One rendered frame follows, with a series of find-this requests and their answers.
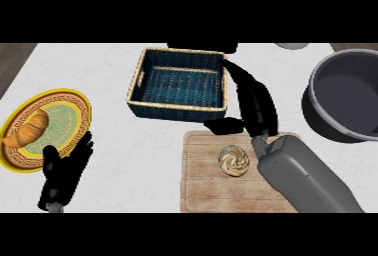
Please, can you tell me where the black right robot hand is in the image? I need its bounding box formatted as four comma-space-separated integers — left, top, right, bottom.
202, 59, 281, 138

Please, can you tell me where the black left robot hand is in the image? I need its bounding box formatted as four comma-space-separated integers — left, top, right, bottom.
37, 130, 96, 212

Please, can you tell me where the blue wicker basket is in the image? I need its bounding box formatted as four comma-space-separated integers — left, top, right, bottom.
126, 47, 230, 123

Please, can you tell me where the swirled frosting cupcake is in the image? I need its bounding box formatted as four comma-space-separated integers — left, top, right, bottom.
217, 144, 251, 178

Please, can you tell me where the wooden cutting board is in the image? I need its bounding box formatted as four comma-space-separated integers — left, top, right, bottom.
179, 129, 303, 214

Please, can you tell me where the yellow patterned plate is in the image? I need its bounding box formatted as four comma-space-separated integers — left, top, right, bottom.
0, 87, 93, 174

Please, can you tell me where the golden croissant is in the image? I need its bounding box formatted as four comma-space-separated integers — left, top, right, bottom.
2, 109, 50, 149

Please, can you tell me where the large grey pot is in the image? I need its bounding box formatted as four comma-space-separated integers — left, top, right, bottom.
300, 48, 378, 144

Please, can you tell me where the small grey round object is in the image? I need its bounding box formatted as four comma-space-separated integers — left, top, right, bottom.
273, 42, 310, 51

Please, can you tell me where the black appliance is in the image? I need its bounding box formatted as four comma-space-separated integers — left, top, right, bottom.
165, 42, 239, 55

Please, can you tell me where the brown wooden surface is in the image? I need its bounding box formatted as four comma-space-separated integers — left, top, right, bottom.
0, 42, 38, 100

